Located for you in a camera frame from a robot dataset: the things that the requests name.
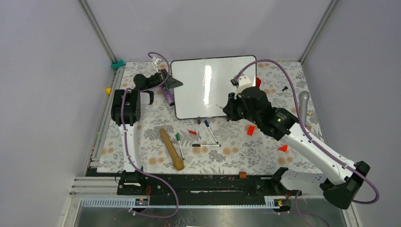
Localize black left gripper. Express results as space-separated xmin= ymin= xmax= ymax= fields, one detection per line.
xmin=146 ymin=69 xmax=183 ymax=90

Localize white whiteboard black frame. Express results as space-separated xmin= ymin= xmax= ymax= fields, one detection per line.
xmin=170 ymin=55 xmax=256 ymax=120

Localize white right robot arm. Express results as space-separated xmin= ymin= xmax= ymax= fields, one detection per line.
xmin=223 ymin=87 xmax=370 ymax=210

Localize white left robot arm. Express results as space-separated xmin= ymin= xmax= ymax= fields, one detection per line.
xmin=111 ymin=74 xmax=184 ymax=172

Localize purple glitter microphone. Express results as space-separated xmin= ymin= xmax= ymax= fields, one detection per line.
xmin=162 ymin=89 xmax=174 ymax=106

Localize silver grey microphone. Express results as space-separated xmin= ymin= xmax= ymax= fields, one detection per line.
xmin=298 ymin=91 xmax=310 ymax=126

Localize blue cap marker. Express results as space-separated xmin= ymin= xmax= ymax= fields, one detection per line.
xmin=204 ymin=120 xmax=219 ymax=144

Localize green cap marker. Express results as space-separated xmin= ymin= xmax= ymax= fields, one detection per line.
xmin=175 ymin=133 xmax=185 ymax=160

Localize red triangular block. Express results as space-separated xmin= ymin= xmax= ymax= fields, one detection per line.
xmin=278 ymin=145 xmax=288 ymax=152

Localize teal block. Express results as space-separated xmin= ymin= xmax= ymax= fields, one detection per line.
xmin=111 ymin=60 xmax=125 ymax=70

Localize small yellow cube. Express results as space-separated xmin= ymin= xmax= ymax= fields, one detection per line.
xmin=105 ymin=88 xmax=112 ymax=95

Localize floral patterned mat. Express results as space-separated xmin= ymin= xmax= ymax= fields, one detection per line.
xmin=97 ymin=62 xmax=321 ymax=175

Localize black cap marker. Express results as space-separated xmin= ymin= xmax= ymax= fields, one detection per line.
xmin=192 ymin=144 xmax=221 ymax=147

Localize orange brown cylinder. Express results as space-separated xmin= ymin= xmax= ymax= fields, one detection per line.
xmin=238 ymin=171 xmax=247 ymax=179

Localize wooden microphone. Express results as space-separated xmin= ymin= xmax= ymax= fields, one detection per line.
xmin=159 ymin=128 xmax=184 ymax=171

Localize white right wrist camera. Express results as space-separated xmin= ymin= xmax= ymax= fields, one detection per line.
xmin=230 ymin=74 xmax=253 ymax=96

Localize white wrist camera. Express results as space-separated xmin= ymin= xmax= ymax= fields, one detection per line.
xmin=152 ymin=57 xmax=163 ymax=71
xmin=230 ymin=74 xmax=253 ymax=96

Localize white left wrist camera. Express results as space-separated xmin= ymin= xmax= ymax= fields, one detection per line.
xmin=152 ymin=57 xmax=163 ymax=71

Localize slotted grey cable duct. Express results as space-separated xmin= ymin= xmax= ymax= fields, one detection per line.
xmin=80 ymin=196 xmax=283 ymax=210

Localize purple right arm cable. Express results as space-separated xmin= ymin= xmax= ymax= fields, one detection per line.
xmin=233 ymin=59 xmax=380 ymax=205

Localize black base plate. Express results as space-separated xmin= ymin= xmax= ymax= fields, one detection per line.
xmin=109 ymin=171 xmax=297 ymax=207

